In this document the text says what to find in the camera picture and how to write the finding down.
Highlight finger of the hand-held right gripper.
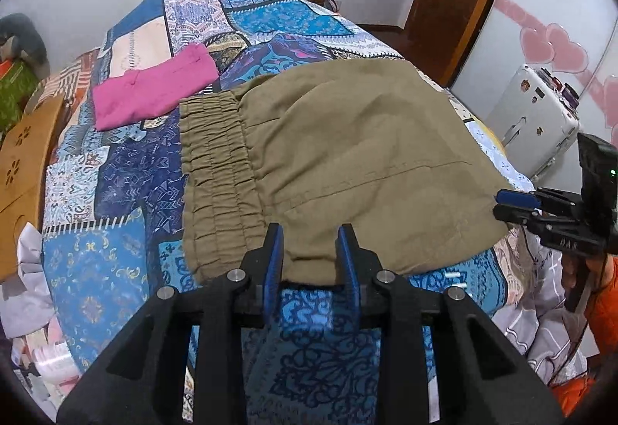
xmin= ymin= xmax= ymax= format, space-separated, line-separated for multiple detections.
xmin=492 ymin=205 xmax=538 ymax=227
xmin=496 ymin=189 xmax=542 ymax=209

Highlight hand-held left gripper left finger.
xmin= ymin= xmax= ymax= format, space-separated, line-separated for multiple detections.
xmin=55 ymin=223 xmax=285 ymax=425

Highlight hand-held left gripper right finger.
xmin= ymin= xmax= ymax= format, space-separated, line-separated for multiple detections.
xmin=335 ymin=223 xmax=567 ymax=425

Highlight khaki pants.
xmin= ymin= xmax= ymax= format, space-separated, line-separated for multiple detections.
xmin=178 ymin=60 xmax=513 ymax=286

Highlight person's right forearm orange sleeve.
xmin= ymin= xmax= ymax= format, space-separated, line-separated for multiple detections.
xmin=582 ymin=255 xmax=618 ymax=360

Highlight folded pink pants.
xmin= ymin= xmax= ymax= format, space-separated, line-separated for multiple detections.
xmin=92 ymin=42 xmax=222 ymax=132

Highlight person's right hand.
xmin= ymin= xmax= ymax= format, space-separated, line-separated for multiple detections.
xmin=560 ymin=255 xmax=576 ymax=295

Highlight white suitcase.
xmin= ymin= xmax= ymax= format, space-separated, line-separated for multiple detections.
xmin=483 ymin=64 xmax=582 ymax=179

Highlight white striped bed sheet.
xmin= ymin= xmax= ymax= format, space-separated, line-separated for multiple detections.
xmin=490 ymin=227 xmax=592 ymax=387

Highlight blue patchwork bedspread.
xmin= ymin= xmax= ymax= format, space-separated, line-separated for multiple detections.
xmin=41 ymin=0 xmax=537 ymax=425

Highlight wardrobe door with pink hearts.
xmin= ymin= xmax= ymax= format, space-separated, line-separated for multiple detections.
xmin=451 ymin=0 xmax=618 ymax=175

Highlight pink plastic packet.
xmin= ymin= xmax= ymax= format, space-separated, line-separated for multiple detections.
xmin=19 ymin=326 xmax=83 ymax=401

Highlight white crumpled cloth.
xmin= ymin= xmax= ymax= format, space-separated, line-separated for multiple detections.
xmin=0 ymin=222 xmax=54 ymax=339

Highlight wooden folding table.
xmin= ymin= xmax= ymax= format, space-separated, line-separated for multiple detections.
xmin=0 ymin=94 xmax=66 ymax=283

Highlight grey plush toy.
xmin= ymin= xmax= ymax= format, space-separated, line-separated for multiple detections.
xmin=0 ymin=13 xmax=51 ymax=78

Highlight thin black cable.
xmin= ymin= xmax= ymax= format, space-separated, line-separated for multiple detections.
xmin=548 ymin=282 xmax=592 ymax=387

